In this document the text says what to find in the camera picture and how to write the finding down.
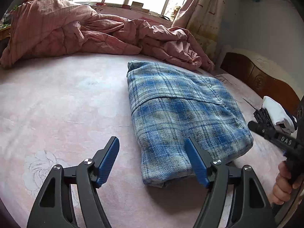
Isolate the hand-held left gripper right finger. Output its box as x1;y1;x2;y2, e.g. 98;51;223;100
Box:
184;136;277;228

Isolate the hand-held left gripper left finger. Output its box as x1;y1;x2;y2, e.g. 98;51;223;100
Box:
27;136;120;228

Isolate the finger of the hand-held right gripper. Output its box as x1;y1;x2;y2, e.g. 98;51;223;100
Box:
247;121;276;140

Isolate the blue plaid shirt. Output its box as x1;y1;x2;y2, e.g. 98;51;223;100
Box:
127;60;253;188

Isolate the person's right hand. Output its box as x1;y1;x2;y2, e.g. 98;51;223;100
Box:
273;161;298;205

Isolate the white and navy folded garment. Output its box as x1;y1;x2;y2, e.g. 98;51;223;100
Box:
262;96;297;133

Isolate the wooden headboard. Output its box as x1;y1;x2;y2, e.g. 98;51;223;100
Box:
220;49;301;114

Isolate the floral curtain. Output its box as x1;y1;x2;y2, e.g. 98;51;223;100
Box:
171;0;226;62

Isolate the pink quilt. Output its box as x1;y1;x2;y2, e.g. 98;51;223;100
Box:
0;0;215;72

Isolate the stack of books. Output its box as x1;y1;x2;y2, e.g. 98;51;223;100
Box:
129;1;151;13

